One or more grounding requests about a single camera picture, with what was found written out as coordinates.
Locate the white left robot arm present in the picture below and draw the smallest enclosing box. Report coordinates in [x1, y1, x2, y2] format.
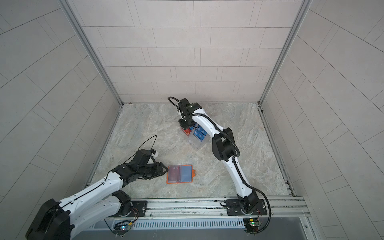
[25, 149, 168, 240]

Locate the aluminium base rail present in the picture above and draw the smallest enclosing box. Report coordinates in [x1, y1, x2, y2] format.
[59, 196, 310, 221]

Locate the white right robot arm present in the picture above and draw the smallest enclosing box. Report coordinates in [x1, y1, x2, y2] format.
[168, 97, 271, 215]

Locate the green circuit board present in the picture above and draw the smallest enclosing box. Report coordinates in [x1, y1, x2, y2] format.
[113, 221, 133, 236]
[243, 219, 261, 234]

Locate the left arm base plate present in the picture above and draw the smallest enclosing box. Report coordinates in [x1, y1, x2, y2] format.
[114, 201, 148, 218]

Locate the aluminium corner post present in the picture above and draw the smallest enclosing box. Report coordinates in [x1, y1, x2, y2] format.
[259, 0, 312, 107]
[58, 0, 124, 107]

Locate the aluminium corner post left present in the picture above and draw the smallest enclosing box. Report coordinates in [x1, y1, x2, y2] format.
[58, 0, 124, 107]

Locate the aluminium corner post right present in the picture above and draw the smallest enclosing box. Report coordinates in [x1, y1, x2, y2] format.
[259, 0, 312, 107]

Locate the orange card holder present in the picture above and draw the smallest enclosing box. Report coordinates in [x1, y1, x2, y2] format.
[167, 165, 196, 184]

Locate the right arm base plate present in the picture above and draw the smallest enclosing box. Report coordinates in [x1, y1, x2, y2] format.
[220, 199, 268, 216]

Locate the card stack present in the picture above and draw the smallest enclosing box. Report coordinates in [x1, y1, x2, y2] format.
[181, 127, 194, 137]
[187, 124, 210, 151]

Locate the left card stack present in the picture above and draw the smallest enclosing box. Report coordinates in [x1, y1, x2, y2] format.
[181, 127, 194, 137]

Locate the left green circuit board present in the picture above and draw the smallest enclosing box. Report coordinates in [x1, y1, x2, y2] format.
[113, 221, 133, 236]

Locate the right card stack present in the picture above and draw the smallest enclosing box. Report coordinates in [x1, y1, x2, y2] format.
[187, 124, 210, 151]

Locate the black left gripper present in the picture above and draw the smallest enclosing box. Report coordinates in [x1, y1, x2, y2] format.
[137, 162, 171, 179]

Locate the right green circuit board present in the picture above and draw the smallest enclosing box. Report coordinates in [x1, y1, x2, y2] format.
[243, 219, 261, 234]

